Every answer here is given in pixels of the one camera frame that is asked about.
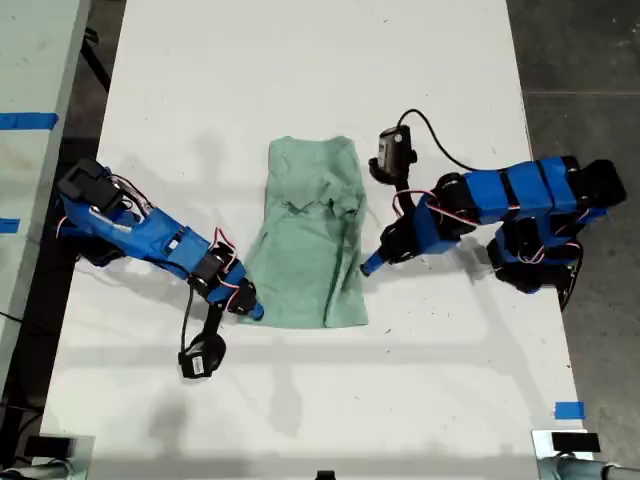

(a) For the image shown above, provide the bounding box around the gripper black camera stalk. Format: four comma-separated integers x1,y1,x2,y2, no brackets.
394,179,416,217
202,299,224,346

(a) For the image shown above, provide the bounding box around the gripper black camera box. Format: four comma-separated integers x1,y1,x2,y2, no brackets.
368,125,419,185
177,333,227,380

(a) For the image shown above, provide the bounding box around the silver metal bracket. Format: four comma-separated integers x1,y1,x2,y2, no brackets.
38,433,96,480
530,428,601,480

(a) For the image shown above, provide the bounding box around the pale green T-shirt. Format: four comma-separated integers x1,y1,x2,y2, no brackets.
242,134,370,330

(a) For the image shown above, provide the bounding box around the pale grey hose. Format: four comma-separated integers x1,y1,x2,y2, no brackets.
0,458,76,480
542,455,640,480

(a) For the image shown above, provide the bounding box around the long blue tape strip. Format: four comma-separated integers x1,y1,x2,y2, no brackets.
0,112,60,132

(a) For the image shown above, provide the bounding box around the black base power cable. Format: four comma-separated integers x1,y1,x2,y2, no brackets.
558,244,585,312

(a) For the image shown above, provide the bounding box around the pale grey side table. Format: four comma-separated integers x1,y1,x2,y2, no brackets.
0,0,94,396

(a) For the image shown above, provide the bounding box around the small black box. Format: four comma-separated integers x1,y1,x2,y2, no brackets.
551,432,600,454
24,435,76,459

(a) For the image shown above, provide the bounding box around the gripper black camera cable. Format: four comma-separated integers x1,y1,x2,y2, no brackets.
397,108,476,172
177,284,197,357

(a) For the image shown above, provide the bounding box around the black stand leg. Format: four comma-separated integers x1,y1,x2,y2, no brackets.
82,27,112,94

